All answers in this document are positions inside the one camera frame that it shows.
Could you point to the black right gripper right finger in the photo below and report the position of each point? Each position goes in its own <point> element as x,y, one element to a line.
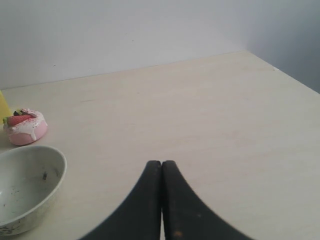
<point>185,215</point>

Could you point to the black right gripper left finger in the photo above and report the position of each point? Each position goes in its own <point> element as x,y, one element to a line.
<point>138,217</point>

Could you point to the white ceramic bowl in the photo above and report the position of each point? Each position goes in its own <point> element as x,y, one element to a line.
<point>30,181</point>

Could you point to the pink toy cake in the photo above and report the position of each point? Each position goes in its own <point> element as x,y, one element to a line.
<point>25,126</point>

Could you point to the yellow foam cube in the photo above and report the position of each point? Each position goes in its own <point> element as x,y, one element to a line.
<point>4,108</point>

